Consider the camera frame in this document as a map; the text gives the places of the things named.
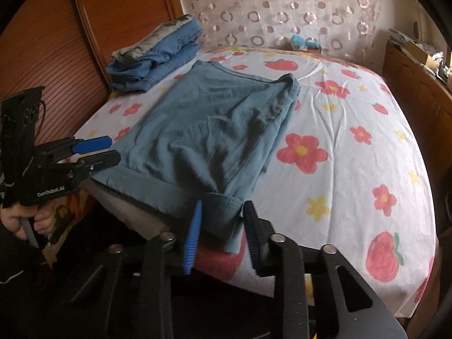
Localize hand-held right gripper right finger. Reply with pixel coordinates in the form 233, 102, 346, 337
242, 201, 407, 339

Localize pile of patterned cloth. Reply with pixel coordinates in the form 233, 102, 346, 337
388, 28, 424, 48

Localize person's left hand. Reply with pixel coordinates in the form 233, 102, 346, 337
0, 205, 57, 242

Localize circle-patterned sheer curtain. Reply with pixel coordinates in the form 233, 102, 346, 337
173, 0, 385, 60

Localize wooden cabinet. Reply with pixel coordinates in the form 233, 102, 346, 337
383, 40, 452, 220

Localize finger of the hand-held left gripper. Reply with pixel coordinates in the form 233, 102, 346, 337
67, 136, 113, 156
76, 150, 121, 181

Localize pile of folded jeans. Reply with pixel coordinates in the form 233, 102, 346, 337
106, 14, 203, 94

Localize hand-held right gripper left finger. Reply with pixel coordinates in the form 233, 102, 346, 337
46, 199, 203, 339

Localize open cardboard box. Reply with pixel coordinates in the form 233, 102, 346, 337
406, 42, 444, 75

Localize person's left forearm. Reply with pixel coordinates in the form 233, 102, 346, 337
0, 226, 45, 325

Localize wooden wardrobe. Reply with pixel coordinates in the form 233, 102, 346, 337
0, 0, 184, 142

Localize small cardboard box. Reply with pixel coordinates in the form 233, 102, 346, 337
291, 40, 322, 54

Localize strawberry-print white sheet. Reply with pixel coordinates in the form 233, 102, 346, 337
76, 47, 436, 320

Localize blue-grey pants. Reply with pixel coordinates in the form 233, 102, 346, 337
90, 60, 301, 255

